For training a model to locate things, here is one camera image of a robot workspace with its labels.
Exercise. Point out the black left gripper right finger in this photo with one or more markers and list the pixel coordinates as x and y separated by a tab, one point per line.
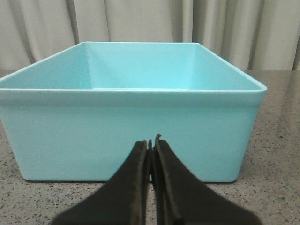
182	199

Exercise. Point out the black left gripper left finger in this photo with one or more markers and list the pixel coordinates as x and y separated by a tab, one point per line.
121	200

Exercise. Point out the light blue plastic box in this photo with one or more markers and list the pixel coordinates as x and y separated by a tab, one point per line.
76	115

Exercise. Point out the grey pleated curtain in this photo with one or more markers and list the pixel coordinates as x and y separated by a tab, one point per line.
250	34

